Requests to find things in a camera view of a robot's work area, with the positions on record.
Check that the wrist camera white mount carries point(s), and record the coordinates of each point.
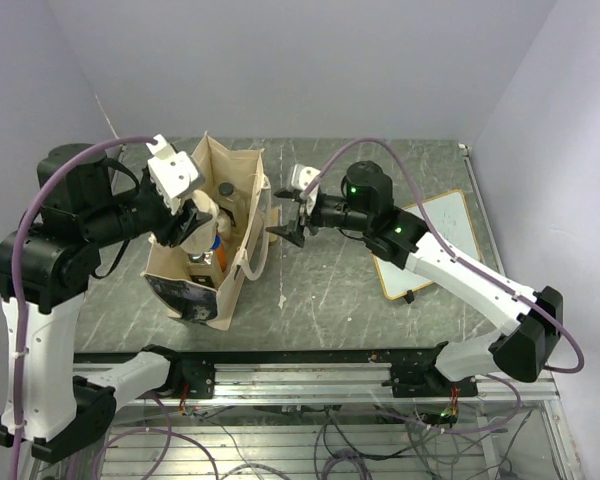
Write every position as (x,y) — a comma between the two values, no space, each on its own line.
(174,173)
(304,185)

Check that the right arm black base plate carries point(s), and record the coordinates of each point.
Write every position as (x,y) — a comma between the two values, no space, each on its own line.
(413,375)

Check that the beige round lotion bottle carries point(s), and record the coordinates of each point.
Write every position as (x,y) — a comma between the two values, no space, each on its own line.
(203,236)

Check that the beige squeeze tube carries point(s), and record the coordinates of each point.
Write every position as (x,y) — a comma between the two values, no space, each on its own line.
(274,220)

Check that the orange pump bottle blue collar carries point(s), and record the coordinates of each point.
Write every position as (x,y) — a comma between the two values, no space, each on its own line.
(219,252)

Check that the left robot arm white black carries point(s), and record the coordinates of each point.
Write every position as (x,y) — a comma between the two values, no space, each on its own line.
(46,266)

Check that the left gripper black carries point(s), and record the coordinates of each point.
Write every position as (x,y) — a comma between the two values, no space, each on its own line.
(172,231)

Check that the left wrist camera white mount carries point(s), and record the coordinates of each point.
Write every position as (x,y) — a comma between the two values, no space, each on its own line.
(174,173)

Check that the aluminium rail frame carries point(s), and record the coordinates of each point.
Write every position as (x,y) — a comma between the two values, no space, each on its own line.
(260,384)

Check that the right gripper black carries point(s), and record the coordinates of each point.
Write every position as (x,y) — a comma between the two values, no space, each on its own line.
(293,230)

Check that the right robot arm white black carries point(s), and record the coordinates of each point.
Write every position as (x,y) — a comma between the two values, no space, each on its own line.
(526,321)

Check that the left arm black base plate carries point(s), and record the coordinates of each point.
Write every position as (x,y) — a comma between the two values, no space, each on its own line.
(193,380)

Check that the cream canvas tote bag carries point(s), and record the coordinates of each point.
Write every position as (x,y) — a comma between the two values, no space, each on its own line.
(243,233)

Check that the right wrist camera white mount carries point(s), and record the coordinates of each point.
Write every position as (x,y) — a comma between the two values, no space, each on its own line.
(304,185)

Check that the clear square bottle black cap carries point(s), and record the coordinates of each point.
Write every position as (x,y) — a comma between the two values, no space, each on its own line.
(229,197)

